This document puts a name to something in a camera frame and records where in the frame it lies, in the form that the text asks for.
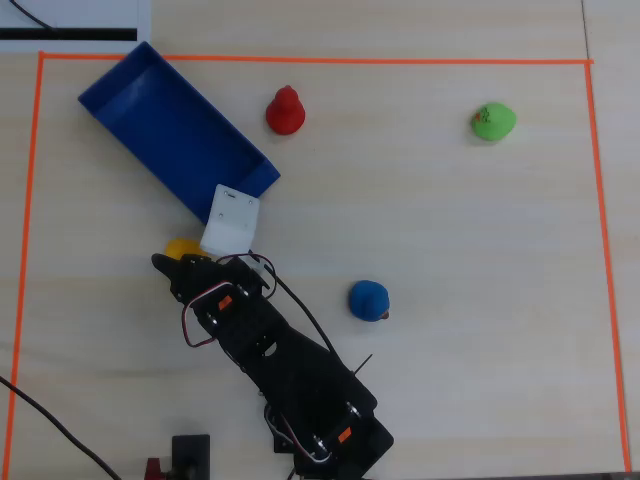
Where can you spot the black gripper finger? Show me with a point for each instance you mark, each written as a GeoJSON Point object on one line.
{"type": "Point", "coordinates": [167, 265]}

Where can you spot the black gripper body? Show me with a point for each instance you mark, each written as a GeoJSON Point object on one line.
{"type": "Point", "coordinates": [186, 274]}

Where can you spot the yellow rubber duck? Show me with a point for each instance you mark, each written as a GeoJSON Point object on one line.
{"type": "Point", "coordinates": [182, 248]}

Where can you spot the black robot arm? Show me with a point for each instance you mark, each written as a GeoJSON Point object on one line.
{"type": "Point", "coordinates": [300, 365]}

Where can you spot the blue plastic box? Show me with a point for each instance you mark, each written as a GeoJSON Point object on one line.
{"type": "Point", "coordinates": [170, 125]}

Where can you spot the blue rubber duck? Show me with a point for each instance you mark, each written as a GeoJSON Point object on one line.
{"type": "Point", "coordinates": [369, 300]}

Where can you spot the red rubber duck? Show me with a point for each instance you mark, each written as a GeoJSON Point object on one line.
{"type": "Point", "coordinates": [285, 112]}

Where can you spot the green rubber duck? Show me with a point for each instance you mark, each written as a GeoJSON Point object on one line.
{"type": "Point", "coordinates": [492, 122]}

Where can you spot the red clamp knob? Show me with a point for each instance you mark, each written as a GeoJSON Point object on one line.
{"type": "Point", "coordinates": [153, 470]}

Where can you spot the orange tape border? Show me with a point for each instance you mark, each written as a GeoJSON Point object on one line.
{"type": "Point", "coordinates": [350, 60]}

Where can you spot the white paper with black bar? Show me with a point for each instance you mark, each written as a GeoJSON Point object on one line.
{"type": "Point", "coordinates": [100, 15]}

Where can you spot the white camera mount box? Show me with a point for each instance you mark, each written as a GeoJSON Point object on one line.
{"type": "Point", "coordinates": [231, 220]}

